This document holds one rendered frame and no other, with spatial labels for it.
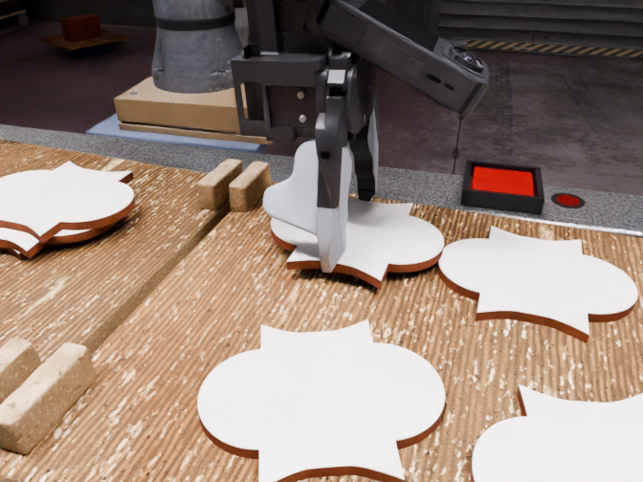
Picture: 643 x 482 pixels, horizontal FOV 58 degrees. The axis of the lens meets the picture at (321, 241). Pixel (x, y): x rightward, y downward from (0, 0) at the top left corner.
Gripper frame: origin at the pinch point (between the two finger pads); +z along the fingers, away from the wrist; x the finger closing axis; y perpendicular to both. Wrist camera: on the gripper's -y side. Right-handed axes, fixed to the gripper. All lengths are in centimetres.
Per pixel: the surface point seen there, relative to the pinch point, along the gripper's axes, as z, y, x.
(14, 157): -0.6, 39.4, -6.1
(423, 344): 2.3, -7.0, 9.6
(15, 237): -1.3, 24.8, 9.2
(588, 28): 77, -57, -466
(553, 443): 2.0, -14.6, 15.8
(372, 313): 2.1, -3.1, 7.5
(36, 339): 0.9, 16.8, 16.9
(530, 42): 88, -16, -463
